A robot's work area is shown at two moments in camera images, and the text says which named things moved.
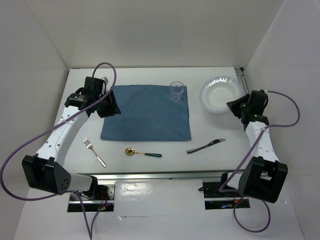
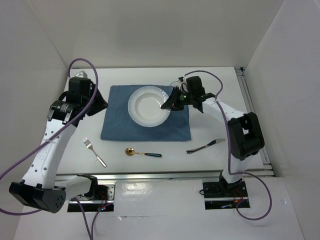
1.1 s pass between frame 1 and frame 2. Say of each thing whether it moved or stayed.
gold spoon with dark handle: stayed
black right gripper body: moved
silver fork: stayed
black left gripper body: moved
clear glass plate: moved
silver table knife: stayed
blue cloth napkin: stayed
